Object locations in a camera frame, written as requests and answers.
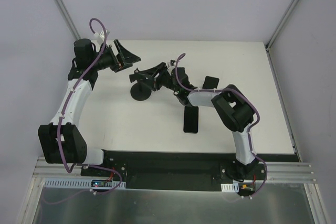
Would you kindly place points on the right white cable duct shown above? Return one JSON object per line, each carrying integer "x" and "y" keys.
{"x": 230, "y": 188}

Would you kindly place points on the aluminium frame post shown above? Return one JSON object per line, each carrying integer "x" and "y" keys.
{"x": 67, "y": 18}
{"x": 281, "y": 24}

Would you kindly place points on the left aluminium frame post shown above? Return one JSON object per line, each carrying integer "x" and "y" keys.
{"x": 67, "y": 18}

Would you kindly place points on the left white cable duct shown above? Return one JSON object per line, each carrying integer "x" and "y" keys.
{"x": 83, "y": 184}

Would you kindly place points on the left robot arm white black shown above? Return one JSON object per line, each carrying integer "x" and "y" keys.
{"x": 60, "y": 139}

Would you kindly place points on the black smartphone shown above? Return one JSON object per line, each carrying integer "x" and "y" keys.
{"x": 191, "y": 116}

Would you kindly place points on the right aluminium frame post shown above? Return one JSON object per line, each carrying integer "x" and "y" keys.
{"x": 281, "y": 24}

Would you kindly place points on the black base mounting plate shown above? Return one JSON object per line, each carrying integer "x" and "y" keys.
{"x": 174, "y": 171}

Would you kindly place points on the black round-base phone stand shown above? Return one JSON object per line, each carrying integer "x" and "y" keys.
{"x": 139, "y": 91}

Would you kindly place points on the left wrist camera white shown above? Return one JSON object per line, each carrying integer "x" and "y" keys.
{"x": 100, "y": 37}

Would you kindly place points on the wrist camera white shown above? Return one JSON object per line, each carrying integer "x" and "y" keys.
{"x": 100, "y": 37}
{"x": 171, "y": 66}

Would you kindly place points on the black folding phone stand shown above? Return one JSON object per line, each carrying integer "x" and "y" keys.
{"x": 210, "y": 83}

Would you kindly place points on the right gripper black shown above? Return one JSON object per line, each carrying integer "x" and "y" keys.
{"x": 157, "y": 79}

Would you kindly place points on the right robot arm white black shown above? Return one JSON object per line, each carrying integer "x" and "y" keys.
{"x": 235, "y": 113}

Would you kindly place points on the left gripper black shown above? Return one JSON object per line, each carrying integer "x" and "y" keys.
{"x": 117, "y": 59}

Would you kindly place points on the aluminium front rail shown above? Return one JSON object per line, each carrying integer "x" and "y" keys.
{"x": 276, "y": 172}

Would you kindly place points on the white cable duct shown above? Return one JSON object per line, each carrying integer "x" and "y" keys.
{"x": 83, "y": 184}
{"x": 230, "y": 188}

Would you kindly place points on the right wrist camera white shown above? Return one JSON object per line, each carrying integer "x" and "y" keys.
{"x": 171, "y": 66}

